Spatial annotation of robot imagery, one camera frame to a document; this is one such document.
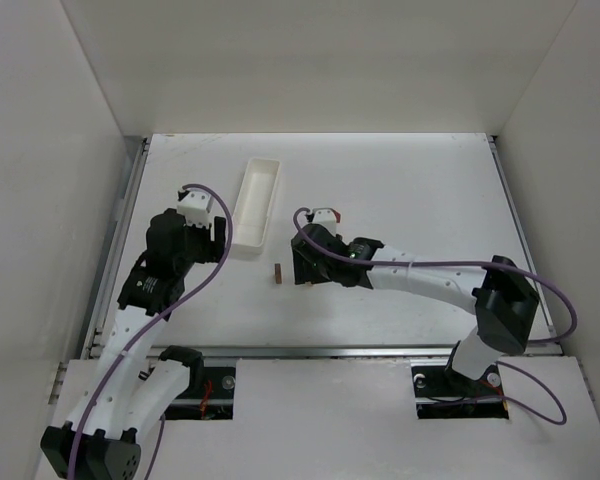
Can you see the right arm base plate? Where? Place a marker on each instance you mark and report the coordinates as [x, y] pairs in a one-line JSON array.
[[444, 395]]

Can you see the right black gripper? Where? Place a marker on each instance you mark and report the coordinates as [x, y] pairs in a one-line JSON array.
[[302, 267]]

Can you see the dark walnut wood block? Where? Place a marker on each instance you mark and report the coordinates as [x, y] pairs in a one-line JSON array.
[[278, 274]]

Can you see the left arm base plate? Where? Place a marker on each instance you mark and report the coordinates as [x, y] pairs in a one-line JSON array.
[[210, 397]]

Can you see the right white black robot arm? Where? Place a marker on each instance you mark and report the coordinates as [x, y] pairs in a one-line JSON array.
[[502, 301]]

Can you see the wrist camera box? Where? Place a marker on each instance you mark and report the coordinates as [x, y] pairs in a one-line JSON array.
[[323, 217], [195, 206]]

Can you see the front aluminium rail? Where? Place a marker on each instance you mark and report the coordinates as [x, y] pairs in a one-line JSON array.
[[289, 352]]

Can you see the left aluminium rail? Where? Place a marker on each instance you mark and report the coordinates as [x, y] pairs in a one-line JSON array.
[[109, 260]]

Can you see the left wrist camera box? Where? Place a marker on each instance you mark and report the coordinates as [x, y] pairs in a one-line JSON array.
[[195, 206]]

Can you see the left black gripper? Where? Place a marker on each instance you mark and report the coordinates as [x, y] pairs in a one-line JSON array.
[[218, 238]]

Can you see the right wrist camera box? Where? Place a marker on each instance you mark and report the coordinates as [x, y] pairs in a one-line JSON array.
[[323, 217]]

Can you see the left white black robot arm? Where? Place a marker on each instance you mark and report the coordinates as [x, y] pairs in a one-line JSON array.
[[102, 436]]

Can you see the white plastic tray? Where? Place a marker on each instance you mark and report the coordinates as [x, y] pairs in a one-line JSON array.
[[254, 205]]

